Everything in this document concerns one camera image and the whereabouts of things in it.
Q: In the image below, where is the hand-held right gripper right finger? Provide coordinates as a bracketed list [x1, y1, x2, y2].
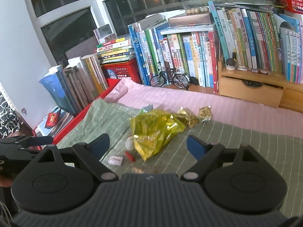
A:
[180, 135, 267, 182]

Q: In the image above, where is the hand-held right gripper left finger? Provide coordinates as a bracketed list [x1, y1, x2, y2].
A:
[30, 133, 119, 182]

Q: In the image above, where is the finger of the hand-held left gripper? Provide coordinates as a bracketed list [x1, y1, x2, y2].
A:
[19, 146, 44, 156]
[22, 135, 54, 146]

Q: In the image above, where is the yellow plastic bag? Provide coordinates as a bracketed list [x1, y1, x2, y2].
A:
[130, 109, 186, 162]

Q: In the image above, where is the row of blue-fronted large books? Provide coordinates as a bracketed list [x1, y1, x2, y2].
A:
[38, 53, 109, 115]

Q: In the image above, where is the row of colourful upright books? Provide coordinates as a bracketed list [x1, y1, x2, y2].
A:
[128, 14, 220, 95]

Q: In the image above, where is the stack of flat paperback books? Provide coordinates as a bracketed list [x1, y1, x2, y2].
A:
[96, 37, 136, 64]

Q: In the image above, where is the row of thin series books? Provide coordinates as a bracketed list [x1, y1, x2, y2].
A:
[208, 0, 303, 84]

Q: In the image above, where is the pink white small wrapper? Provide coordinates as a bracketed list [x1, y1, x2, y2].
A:
[108, 155, 124, 166]

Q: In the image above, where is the red folded paper packet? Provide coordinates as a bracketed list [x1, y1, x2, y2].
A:
[46, 112, 59, 127]

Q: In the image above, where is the gold foil wrapper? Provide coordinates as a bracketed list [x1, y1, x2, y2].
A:
[198, 105, 213, 123]
[176, 107, 200, 128]

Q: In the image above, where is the pile of flat magazines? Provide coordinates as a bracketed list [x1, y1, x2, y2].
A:
[35, 105, 74, 135]

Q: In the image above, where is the red plastic tray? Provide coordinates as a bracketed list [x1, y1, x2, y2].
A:
[32, 77, 121, 150]

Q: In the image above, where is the black white patterned cloth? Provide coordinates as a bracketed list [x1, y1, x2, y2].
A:
[0, 91, 24, 139]

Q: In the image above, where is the green checked cloth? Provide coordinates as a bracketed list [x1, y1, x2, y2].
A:
[55, 98, 303, 218]

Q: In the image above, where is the pink striped sheet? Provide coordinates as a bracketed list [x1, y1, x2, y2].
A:
[104, 78, 303, 139]

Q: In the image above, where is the teal wrapper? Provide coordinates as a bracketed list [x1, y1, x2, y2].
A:
[139, 103, 155, 114]

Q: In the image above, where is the wooden desk organizer with drawers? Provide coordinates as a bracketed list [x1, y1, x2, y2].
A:
[217, 54, 303, 114]

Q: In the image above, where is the red plastic crate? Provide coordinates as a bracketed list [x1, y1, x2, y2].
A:
[101, 58, 142, 84]

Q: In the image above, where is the black model bicycle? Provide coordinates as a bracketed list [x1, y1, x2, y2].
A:
[150, 62, 190, 91]

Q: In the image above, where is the grey desk calendar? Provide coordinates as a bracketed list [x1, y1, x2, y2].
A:
[93, 24, 114, 44]

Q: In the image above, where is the grey cardboard box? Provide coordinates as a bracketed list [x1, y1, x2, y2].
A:
[168, 12, 213, 28]

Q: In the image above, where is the white framed window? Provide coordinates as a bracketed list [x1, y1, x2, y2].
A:
[22, 0, 284, 63]

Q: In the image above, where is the string of wooden beads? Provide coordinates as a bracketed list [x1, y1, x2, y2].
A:
[185, 7, 210, 15]

